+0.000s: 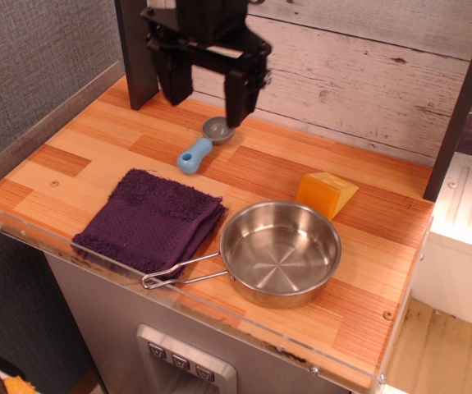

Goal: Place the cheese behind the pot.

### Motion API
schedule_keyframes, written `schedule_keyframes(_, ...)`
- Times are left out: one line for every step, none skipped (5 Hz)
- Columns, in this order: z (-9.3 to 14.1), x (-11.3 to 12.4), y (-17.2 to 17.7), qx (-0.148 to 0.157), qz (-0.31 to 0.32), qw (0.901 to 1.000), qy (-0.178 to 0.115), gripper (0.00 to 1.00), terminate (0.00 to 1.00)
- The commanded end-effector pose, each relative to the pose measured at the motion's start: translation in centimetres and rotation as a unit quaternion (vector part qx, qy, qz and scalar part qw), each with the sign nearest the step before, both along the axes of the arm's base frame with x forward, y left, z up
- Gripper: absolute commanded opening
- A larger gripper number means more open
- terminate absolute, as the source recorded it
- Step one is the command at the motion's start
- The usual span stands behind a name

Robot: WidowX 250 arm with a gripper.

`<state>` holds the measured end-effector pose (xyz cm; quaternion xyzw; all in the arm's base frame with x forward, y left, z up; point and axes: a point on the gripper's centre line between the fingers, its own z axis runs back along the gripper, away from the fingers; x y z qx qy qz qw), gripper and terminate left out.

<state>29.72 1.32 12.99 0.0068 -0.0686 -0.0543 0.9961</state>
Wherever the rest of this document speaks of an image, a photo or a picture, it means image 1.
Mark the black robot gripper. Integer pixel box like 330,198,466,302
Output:
141,1,272,127

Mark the orange cheese wedge toy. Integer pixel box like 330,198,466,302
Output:
296,172,359,220

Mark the blue grey toy scoop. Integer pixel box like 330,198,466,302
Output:
176,117,236,175

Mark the white toy sink unit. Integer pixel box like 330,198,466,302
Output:
411,153,472,323

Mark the purple folded towel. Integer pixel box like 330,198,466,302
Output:
72,169,227,273

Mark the stainless steel pan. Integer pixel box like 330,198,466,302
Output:
141,199,343,309

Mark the silver dispenser button panel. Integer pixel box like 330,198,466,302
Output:
136,324,238,393

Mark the orange object bottom left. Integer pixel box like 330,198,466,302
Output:
2,376,37,394

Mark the dark right shelf post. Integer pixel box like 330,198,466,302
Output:
423,58,472,202

